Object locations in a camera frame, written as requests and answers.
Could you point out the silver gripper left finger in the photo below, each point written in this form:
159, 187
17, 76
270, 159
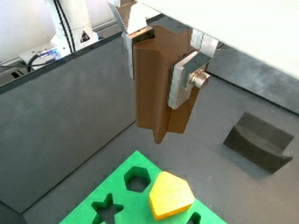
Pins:
129, 14

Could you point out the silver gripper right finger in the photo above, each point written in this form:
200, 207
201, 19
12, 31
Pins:
188, 72

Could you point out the brown star prism block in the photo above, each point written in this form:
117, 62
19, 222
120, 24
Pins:
155, 56

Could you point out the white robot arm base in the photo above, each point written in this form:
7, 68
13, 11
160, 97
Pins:
73, 34

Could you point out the black curved fixture stand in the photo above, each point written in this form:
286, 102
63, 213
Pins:
260, 142

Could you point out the yellow pentagon block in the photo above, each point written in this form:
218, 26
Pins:
171, 196

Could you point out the green shape sorter base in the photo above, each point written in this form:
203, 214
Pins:
120, 199

